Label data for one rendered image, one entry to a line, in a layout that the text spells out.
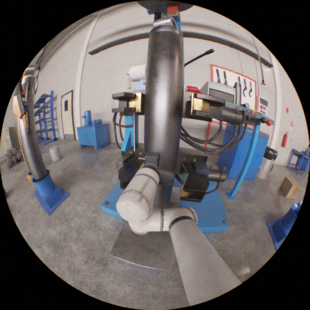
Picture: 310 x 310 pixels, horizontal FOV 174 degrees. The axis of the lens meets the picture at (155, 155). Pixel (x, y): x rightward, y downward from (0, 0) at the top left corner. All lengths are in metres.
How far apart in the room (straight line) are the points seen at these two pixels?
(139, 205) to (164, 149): 0.35
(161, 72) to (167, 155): 0.42
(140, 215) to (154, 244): 0.55
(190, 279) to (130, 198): 0.21
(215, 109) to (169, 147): 0.30
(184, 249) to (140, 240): 0.57
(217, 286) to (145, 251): 0.63
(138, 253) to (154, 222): 0.45
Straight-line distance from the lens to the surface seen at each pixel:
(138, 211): 0.24
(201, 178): 0.69
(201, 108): 0.45
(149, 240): 0.79
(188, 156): 0.82
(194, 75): 2.80
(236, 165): 1.87
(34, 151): 1.33
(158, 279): 0.90
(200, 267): 0.21
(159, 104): 0.49
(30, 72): 1.50
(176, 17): 1.26
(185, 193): 0.61
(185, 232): 0.28
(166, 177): 0.36
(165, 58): 0.57
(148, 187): 0.28
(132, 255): 0.77
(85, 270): 1.02
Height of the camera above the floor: 0.90
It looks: 24 degrees down
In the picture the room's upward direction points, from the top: 2 degrees clockwise
